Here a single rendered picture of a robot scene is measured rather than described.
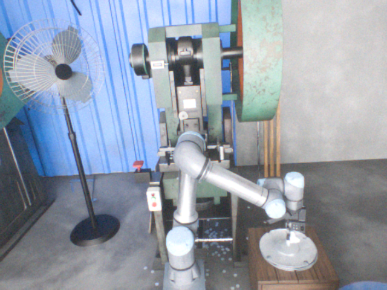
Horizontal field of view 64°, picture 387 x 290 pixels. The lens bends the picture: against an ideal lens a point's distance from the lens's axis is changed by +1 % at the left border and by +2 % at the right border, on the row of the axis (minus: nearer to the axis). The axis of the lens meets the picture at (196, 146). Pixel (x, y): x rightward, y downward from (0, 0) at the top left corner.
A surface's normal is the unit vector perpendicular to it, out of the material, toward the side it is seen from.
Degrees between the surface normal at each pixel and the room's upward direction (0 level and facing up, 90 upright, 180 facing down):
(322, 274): 0
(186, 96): 90
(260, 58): 88
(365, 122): 90
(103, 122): 90
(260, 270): 0
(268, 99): 118
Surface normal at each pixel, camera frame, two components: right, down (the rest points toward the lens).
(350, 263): -0.07, -0.92
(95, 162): -0.04, 0.39
